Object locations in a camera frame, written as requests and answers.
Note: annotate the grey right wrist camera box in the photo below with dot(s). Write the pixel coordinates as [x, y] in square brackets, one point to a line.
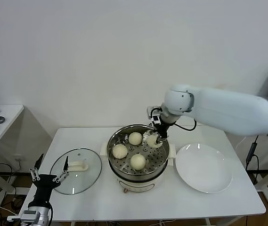
[152, 113]

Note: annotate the steel perforated steamer basket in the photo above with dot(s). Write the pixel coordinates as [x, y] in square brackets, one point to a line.
[138, 174]

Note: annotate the white side table with mouse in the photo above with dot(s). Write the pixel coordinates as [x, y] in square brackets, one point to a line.
[9, 117]

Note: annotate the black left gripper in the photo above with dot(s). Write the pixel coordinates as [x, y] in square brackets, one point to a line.
[44, 183]

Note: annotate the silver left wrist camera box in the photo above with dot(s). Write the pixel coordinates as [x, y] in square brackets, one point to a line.
[30, 215]

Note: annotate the white steamed baozi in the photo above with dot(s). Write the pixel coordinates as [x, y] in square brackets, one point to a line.
[137, 162]
[152, 141]
[135, 138]
[119, 151]

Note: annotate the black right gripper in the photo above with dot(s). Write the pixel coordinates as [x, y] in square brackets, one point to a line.
[162, 129]

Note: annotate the white electric cooker base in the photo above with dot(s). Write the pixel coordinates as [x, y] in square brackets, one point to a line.
[136, 186]

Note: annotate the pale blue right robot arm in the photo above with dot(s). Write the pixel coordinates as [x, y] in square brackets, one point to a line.
[218, 108]

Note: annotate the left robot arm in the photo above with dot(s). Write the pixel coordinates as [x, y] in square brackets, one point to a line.
[38, 206]

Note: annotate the white round plate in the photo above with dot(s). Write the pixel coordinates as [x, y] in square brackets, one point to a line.
[202, 169]

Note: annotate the white wall outlet with plug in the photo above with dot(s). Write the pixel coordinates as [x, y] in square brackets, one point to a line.
[18, 159]

